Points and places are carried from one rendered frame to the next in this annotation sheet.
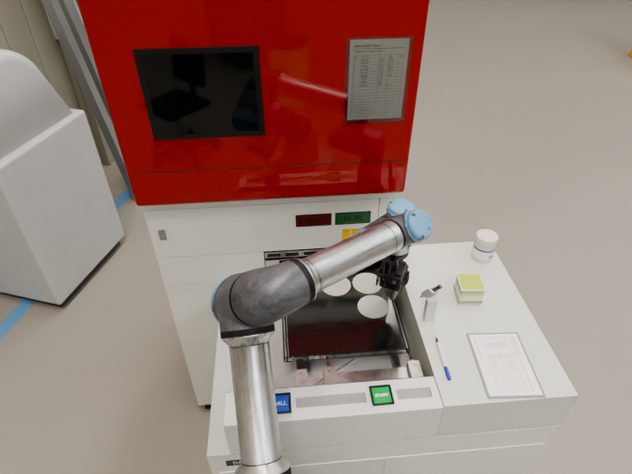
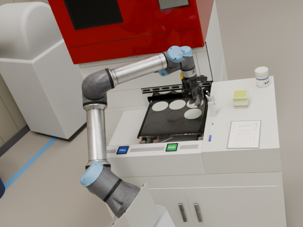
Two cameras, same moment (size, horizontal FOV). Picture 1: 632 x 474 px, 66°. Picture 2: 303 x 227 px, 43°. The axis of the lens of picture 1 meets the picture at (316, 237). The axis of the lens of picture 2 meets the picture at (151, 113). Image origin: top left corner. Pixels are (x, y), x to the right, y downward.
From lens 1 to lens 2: 1.02 m
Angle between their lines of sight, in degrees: 22
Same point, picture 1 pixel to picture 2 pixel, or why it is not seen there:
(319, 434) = (142, 167)
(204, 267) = (112, 98)
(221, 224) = not seen: hidden behind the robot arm
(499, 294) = (262, 102)
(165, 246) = not seen: hidden behind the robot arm
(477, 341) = (235, 124)
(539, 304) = not seen: outside the picture
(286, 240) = (150, 80)
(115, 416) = (86, 194)
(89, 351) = (79, 162)
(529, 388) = (252, 144)
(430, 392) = (198, 147)
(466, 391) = (216, 146)
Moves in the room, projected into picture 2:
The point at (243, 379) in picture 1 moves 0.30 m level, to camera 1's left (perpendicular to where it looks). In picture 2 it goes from (89, 124) to (36, 125)
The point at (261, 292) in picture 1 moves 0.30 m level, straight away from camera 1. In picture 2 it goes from (89, 80) to (104, 50)
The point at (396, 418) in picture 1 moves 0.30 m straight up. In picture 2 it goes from (178, 159) to (164, 108)
